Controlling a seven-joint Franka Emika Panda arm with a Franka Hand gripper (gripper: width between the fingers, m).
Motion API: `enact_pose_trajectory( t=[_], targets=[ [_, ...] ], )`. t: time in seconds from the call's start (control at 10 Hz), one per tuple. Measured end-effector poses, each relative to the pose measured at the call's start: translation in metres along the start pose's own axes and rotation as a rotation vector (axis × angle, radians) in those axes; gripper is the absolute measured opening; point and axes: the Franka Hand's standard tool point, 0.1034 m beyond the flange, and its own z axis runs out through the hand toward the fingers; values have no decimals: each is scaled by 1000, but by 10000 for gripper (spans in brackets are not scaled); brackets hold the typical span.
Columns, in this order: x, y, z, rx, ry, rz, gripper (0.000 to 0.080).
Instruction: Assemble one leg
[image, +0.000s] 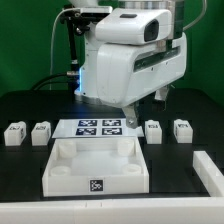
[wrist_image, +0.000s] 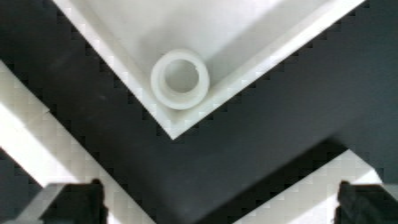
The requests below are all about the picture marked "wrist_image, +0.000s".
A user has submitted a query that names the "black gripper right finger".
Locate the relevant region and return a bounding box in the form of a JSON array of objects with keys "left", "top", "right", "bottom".
[{"left": 335, "top": 181, "right": 398, "bottom": 224}]

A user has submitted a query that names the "white square tabletop part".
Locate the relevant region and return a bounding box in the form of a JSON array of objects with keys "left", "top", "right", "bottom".
[{"left": 54, "top": 0, "right": 365, "bottom": 138}]

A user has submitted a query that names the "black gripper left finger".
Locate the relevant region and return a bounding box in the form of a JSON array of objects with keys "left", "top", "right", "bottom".
[{"left": 17, "top": 179, "right": 109, "bottom": 224}]

